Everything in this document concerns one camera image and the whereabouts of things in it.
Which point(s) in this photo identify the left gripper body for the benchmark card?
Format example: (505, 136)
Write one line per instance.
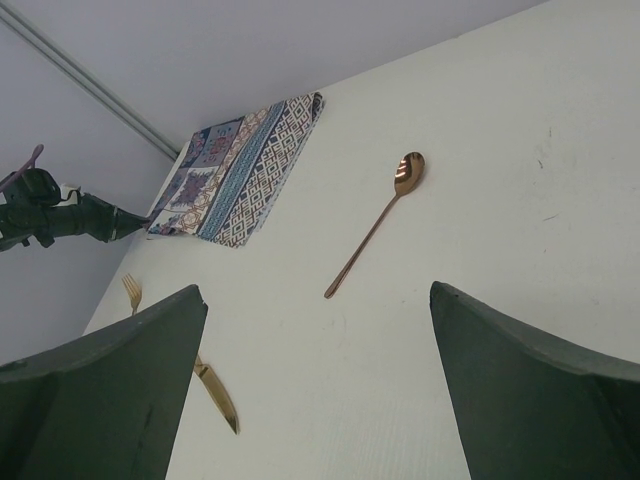
(36, 206)

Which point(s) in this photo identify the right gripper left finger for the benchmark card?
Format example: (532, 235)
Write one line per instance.
(106, 405)

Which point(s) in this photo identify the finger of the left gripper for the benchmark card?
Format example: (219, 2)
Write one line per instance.
(106, 222)

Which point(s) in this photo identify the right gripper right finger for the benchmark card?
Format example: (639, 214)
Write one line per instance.
(529, 404)

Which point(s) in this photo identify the gold knife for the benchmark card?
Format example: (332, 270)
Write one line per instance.
(218, 393)

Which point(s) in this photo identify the copper spoon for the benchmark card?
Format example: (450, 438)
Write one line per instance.
(407, 178)

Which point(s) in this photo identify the gold fork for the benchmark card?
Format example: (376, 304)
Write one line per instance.
(134, 292)

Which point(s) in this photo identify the patterned cloth placemat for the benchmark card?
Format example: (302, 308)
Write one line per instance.
(224, 187)

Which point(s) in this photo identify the left aluminium frame post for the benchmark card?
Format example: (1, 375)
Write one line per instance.
(85, 80)

